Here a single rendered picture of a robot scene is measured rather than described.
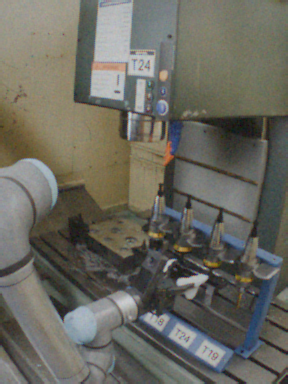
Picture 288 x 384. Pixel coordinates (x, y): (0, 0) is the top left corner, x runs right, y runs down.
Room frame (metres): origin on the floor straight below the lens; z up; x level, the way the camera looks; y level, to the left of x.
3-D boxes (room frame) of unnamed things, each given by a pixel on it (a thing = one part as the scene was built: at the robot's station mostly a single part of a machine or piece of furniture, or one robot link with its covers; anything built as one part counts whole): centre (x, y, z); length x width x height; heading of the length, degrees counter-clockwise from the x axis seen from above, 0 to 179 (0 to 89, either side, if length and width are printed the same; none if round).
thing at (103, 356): (0.59, 0.09, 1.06); 0.11 x 0.08 x 0.11; 173
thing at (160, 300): (0.71, -0.03, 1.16); 0.12 x 0.08 x 0.09; 133
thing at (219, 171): (1.56, -0.30, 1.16); 0.48 x 0.05 x 0.51; 43
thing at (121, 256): (1.37, 0.07, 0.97); 0.29 x 0.23 x 0.05; 43
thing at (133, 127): (1.26, 0.02, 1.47); 0.16 x 0.16 x 0.12
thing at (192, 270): (1.17, -0.21, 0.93); 0.26 x 0.05 x 0.06; 48
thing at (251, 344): (0.79, -0.35, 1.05); 0.10 x 0.05 x 0.30; 133
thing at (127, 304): (0.65, 0.03, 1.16); 0.08 x 0.05 x 0.08; 43
